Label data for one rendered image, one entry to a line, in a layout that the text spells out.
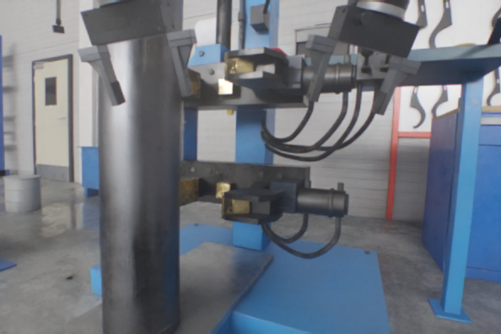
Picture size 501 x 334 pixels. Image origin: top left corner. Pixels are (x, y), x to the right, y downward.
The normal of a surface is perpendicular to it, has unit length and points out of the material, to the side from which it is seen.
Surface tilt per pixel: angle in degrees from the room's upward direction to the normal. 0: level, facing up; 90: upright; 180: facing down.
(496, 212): 90
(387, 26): 114
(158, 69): 90
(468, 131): 90
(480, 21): 90
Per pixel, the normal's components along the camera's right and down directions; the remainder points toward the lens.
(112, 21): -0.10, 0.47
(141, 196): 0.36, 0.08
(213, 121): -0.38, 0.06
